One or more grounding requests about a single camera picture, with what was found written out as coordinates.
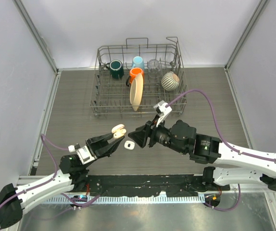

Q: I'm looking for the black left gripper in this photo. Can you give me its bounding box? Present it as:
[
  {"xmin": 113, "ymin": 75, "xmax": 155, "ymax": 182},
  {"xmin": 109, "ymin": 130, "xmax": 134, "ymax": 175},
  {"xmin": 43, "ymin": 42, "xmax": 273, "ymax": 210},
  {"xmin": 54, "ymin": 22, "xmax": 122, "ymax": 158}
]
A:
[{"xmin": 81, "ymin": 129, "xmax": 124, "ymax": 169}]

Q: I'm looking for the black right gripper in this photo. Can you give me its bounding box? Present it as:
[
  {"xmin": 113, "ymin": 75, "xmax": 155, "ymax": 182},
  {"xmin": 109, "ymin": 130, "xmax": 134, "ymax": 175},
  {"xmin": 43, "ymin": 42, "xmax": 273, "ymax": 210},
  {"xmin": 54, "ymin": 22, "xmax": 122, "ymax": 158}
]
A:
[{"xmin": 128, "ymin": 114, "xmax": 187, "ymax": 155}]

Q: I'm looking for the white earbud charging case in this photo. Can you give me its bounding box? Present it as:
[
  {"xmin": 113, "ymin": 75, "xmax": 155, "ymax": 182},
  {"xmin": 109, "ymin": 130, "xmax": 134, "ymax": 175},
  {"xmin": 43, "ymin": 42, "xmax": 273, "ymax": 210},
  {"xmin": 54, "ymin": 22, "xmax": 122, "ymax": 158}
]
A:
[{"xmin": 124, "ymin": 141, "xmax": 135, "ymax": 150}]

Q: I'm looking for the beige earbud charging case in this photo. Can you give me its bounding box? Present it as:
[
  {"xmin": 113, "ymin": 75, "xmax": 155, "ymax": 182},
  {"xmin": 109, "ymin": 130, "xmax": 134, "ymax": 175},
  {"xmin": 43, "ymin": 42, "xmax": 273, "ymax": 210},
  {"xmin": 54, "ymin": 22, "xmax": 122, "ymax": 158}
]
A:
[{"xmin": 111, "ymin": 124, "xmax": 126, "ymax": 139}]

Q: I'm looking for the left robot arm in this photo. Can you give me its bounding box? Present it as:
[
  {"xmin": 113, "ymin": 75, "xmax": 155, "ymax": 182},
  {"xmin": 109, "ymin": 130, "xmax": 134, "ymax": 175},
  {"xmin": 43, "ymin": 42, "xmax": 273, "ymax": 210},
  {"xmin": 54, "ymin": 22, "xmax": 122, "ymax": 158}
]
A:
[{"xmin": 0, "ymin": 129, "xmax": 126, "ymax": 230}]

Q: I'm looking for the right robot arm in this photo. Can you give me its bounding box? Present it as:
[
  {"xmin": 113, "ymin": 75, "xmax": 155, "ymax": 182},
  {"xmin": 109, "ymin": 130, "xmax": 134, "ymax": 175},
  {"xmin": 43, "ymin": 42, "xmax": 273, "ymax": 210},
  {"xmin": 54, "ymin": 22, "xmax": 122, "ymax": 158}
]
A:
[{"xmin": 128, "ymin": 120, "xmax": 276, "ymax": 192}]

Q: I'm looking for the beige plate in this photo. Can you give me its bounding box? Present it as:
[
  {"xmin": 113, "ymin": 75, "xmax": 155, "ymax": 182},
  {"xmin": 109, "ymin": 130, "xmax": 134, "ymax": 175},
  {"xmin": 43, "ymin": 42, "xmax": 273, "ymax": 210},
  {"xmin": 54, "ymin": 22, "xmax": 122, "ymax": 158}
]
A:
[{"xmin": 130, "ymin": 74, "xmax": 144, "ymax": 111}]

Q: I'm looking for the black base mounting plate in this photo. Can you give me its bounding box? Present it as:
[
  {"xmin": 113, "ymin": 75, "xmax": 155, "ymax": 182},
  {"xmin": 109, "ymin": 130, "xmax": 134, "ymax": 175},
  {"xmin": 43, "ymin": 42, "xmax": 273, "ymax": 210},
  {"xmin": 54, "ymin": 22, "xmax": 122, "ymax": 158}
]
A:
[{"xmin": 81, "ymin": 174, "xmax": 230, "ymax": 197}]

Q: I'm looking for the striped ceramic bowl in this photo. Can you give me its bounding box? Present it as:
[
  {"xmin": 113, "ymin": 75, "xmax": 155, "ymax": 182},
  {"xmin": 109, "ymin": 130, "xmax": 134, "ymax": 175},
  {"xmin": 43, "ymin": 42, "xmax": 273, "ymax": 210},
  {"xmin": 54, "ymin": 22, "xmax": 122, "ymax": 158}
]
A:
[{"xmin": 161, "ymin": 71, "xmax": 180, "ymax": 91}]

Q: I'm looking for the orange mug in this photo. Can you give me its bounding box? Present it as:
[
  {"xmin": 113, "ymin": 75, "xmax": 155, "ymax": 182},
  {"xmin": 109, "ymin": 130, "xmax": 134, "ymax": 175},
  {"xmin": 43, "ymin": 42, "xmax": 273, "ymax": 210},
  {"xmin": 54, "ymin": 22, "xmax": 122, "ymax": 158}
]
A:
[{"xmin": 125, "ymin": 67, "xmax": 144, "ymax": 87}]

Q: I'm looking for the clear glass cup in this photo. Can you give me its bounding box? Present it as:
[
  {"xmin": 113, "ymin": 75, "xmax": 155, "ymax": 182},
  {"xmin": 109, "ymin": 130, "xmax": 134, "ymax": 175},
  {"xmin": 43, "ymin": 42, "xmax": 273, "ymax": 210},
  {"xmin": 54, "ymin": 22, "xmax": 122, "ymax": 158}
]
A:
[{"xmin": 147, "ymin": 59, "xmax": 162, "ymax": 78}]

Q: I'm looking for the dark green mug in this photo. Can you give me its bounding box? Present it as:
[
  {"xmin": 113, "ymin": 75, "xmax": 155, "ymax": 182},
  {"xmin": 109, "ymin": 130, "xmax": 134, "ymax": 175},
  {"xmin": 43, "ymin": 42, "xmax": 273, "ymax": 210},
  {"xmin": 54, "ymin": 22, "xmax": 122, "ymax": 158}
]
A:
[{"xmin": 105, "ymin": 60, "xmax": 124, "ymax": 79}]

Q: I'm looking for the light blue mug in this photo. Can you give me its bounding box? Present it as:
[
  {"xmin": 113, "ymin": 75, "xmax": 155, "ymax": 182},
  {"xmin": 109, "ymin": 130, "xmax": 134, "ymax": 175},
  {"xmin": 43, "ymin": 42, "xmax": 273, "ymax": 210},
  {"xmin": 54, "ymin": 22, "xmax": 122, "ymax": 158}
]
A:
[{"xmin": 131, "ymin": 56, "xmax": 145, "ymax": 71}]

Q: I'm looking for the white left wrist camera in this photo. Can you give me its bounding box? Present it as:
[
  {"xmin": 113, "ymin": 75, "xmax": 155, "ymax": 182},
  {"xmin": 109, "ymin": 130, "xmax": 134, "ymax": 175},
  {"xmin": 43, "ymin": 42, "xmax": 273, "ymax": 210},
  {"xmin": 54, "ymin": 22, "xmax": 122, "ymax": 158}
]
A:
[{"xmin": 68, "ymin": 143, "xmax": 96, "ymax": 165}]

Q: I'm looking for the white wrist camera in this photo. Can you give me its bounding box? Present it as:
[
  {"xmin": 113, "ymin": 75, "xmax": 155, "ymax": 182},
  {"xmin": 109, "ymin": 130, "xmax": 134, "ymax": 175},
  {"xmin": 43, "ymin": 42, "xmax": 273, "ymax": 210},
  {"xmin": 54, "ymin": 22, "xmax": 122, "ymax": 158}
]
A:
[
  {"xmin": 153, "ymin": 101, "xmax": 172, "ymax": 127},
  {"xmin": 68, "ymin": 143, "xmax": 96, "ymax": 165}
]

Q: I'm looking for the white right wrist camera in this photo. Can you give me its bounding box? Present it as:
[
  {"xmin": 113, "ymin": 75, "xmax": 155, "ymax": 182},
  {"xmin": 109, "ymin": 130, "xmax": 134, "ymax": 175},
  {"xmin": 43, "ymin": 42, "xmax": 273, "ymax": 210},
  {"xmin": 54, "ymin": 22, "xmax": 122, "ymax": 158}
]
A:
[{"xmin": 153, "ymin": 101, "xmax": 172, "ymax": 127}]

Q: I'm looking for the grey wire dish rack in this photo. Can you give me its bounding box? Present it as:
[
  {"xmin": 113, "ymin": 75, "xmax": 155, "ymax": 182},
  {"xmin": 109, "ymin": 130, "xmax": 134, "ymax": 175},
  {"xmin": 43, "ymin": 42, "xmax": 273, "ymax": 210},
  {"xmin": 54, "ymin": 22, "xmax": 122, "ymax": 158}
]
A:
[{"xmin": 90, "ymin": 37, "xmax": 187, "ymax": 117}]

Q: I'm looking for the white slotted cable duct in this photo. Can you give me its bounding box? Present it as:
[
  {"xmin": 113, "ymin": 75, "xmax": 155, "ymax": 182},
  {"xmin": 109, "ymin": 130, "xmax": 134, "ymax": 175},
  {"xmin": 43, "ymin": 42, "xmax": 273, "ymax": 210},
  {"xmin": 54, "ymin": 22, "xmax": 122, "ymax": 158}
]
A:
[{"xmin": 43, "ymin": 192, "xmax": 205, "ymax": 205}]

